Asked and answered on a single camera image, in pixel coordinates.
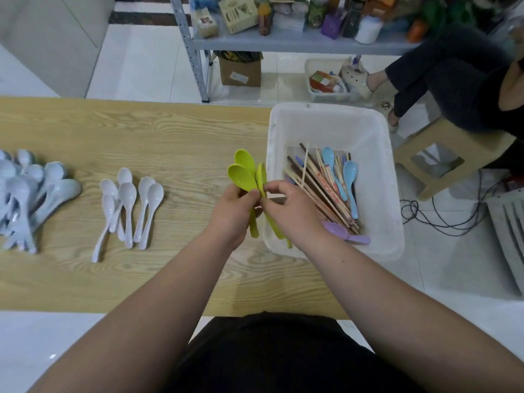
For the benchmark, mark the white plastic basket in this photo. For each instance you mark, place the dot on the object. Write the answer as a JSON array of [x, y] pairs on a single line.
[[323, 67]]

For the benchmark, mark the white flat box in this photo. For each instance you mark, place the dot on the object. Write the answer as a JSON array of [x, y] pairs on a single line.
[[288, 20]]

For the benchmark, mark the green plastic spoon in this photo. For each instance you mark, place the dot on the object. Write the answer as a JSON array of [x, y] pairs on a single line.
[[240, 178], [261, 178], [244, 158]]

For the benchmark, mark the person's right forearm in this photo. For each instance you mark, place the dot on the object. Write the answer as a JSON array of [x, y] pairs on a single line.
[[405, 323]]

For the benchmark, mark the bundle of wooden chopsticks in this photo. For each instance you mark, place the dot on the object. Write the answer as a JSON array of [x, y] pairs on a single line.
[[323, 188]]

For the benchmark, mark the beige plastic stool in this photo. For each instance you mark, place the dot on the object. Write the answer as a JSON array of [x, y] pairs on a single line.
[[450, 139]]

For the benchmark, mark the person's black clothing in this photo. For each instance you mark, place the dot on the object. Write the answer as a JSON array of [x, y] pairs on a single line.
[[282, 356]]

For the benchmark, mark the grey metal shelf rack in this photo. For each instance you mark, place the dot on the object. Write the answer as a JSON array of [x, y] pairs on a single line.
[[286, 42]]

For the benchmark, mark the pile of pale blue spoons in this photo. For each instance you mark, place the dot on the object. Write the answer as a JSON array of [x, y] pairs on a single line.
[[28, 196]]

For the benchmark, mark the orange bottle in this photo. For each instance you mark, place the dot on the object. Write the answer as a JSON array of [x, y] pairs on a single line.
[[265, 18]]

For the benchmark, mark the white plastic bin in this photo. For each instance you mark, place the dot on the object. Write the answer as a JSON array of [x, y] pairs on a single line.
[[368, 130]]

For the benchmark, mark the blue plastic spoon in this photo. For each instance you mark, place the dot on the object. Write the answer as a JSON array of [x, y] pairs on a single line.
[[328, 157], [350, 171]]

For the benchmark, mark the person's left thumb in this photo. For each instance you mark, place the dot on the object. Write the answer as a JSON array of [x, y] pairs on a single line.
[[250, 199]]

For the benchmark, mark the small cream box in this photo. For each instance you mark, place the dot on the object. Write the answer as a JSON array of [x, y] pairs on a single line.
[[206, 23]]

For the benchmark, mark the purple plastic spoon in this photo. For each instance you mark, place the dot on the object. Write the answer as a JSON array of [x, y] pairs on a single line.
[[342, 233]]

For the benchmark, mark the purple box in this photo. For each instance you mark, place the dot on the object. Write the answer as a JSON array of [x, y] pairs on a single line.
[[331, 26]]

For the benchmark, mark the dark box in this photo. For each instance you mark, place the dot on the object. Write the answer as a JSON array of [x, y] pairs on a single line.
[[352, 20]]

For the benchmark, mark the white jar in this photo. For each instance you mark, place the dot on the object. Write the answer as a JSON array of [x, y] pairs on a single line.
[[368, 30]]

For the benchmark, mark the person's left hand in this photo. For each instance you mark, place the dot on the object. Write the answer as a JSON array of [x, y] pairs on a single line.
[[229, 218]]

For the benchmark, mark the red packet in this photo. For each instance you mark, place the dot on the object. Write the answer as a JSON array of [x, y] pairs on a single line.
[[321, 82]]

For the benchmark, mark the white plastic crate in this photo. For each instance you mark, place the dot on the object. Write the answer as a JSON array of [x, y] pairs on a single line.
[[509, 229]]

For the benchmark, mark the beige printed box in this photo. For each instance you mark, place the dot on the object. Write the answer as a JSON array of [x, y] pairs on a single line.
[[238, 13]]

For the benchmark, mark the person's right hand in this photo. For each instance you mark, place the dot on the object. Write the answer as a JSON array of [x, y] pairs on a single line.
[[297, 216]]

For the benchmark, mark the green jar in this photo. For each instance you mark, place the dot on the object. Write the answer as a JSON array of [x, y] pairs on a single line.
[[316, 14]]

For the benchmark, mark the person's left forearm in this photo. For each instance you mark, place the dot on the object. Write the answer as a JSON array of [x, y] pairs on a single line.
[[135, 319]]

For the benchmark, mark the person's right thumb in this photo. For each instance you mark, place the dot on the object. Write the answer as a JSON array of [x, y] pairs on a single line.
[[271, 203]]

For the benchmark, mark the brown cardboard box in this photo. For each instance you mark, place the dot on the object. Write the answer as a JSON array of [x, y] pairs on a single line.
[[240, 73]]

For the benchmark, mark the row of white spoons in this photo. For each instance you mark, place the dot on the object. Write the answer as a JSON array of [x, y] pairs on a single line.
[[127, 196]]

